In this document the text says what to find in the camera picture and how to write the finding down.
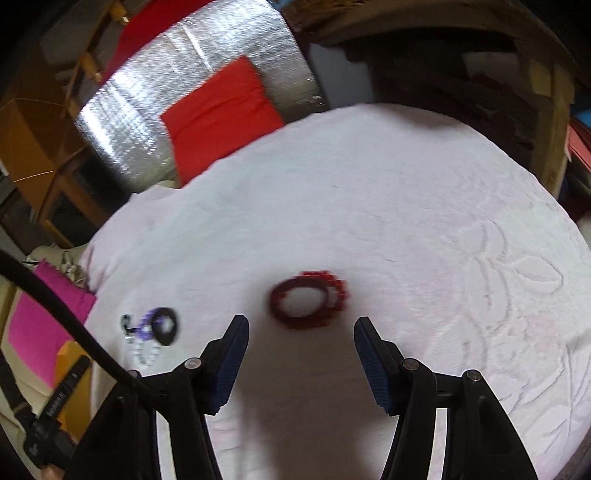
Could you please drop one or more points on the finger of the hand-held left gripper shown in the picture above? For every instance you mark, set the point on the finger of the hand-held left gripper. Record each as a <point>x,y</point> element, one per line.
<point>74,371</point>

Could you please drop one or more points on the wooden chair frame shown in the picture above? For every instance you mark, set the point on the wooden chair frame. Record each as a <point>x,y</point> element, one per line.
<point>549,115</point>

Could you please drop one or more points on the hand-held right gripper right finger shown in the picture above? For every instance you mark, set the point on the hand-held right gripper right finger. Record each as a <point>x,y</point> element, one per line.
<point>371,364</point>

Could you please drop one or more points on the orange box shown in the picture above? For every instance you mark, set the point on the orange box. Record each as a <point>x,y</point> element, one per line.
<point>69,348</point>

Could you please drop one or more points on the silver foil mat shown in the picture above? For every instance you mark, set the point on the silver foil mat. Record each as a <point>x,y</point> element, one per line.
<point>134,115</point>

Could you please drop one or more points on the red cushion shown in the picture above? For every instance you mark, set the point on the red cushion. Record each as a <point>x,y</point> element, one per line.
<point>217,120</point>

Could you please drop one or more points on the wooden cabinet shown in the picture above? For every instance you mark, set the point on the wooden cabinet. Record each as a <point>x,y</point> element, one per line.
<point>27,138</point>

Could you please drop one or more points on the small black jewelry piece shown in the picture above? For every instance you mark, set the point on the small black jewelry piece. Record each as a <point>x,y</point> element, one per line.
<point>125,323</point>

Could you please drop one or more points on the white blanket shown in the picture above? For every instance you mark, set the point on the white blanket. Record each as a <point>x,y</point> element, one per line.
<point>369,207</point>

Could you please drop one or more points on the pink cushion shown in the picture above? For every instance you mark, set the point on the pink cushion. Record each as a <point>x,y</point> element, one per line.
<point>32,337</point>

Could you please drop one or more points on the red cloth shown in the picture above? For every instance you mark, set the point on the red cloth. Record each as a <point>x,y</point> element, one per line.
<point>152,32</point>

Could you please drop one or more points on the patterned cloth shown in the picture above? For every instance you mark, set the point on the patterned cloth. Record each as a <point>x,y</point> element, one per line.
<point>74,272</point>

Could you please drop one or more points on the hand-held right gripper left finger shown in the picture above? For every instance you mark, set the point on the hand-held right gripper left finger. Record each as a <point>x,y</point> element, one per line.
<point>231,364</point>

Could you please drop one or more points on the beige leather sofa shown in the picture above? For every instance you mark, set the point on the beige leather sofa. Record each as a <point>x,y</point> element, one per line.
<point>39,390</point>

